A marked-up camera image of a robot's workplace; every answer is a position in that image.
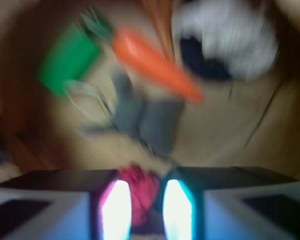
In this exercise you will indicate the green block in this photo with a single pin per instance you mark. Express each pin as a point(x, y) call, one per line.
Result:
point(70, 58)

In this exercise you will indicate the red paper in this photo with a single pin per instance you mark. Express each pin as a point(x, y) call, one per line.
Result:
point(144, 186)

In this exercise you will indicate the orange toy carrot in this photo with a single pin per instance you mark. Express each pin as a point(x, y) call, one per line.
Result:
point(133, 50)

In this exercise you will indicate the white loop band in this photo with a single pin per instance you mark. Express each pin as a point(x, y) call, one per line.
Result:
point(88, 100)

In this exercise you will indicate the grey plush bunny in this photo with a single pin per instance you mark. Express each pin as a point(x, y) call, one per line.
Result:
point(152, 123)

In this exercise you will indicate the white crumpled paper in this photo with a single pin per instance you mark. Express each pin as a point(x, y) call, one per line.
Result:
point(224, 39)

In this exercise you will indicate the brown cone shell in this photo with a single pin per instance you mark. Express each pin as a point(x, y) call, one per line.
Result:
point(160, 14)

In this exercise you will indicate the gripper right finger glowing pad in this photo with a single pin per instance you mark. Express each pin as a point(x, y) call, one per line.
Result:
point(230, 203)

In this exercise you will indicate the brown paper bag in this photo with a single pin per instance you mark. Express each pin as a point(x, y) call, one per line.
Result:
point(254, 124)

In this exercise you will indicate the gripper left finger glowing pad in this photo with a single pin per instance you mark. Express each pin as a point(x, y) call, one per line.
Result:
point(66, 205)

